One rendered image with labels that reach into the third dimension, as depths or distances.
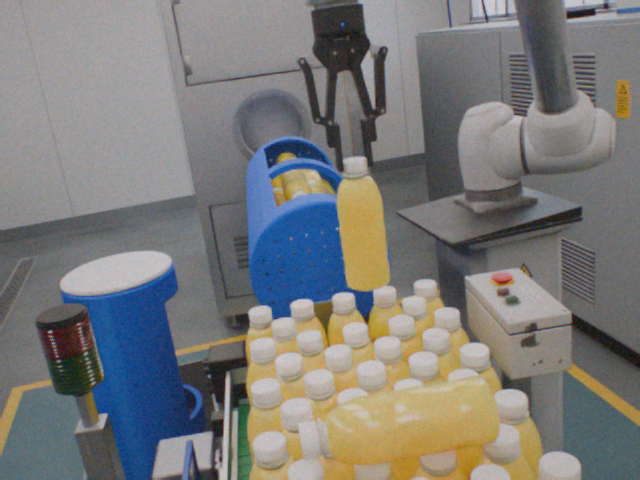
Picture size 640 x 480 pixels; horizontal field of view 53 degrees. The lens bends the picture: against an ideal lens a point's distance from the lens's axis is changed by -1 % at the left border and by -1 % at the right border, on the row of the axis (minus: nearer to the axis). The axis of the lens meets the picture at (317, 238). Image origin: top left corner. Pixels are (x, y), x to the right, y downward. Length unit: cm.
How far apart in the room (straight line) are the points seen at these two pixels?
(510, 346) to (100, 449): 60
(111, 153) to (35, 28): 126
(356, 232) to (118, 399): 91
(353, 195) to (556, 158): 85
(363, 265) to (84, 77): 552
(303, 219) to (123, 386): 68
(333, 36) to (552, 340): 56
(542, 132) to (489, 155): 16
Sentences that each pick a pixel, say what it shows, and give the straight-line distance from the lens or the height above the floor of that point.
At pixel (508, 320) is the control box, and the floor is 110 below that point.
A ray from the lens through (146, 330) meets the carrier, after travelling 162.
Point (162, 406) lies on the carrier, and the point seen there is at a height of 70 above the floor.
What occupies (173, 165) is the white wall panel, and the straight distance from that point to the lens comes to 644.
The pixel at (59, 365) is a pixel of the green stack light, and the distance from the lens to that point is 86.
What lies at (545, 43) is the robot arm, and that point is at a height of 146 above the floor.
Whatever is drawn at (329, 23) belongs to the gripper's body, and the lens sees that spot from 93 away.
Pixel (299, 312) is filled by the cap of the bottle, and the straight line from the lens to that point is 110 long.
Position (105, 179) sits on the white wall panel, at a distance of 647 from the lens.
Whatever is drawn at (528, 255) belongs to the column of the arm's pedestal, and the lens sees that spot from 180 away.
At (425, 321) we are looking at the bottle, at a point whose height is 107.
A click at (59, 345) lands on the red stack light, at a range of 84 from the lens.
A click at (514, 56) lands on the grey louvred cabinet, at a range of 340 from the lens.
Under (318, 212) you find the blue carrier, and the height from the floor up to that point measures 121.
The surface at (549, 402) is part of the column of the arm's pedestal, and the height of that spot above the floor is 43.
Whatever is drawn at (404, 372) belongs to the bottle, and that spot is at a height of 106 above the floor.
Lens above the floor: 155
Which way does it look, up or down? 18 degrees down
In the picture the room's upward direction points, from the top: 8 degrees counter-clockwise
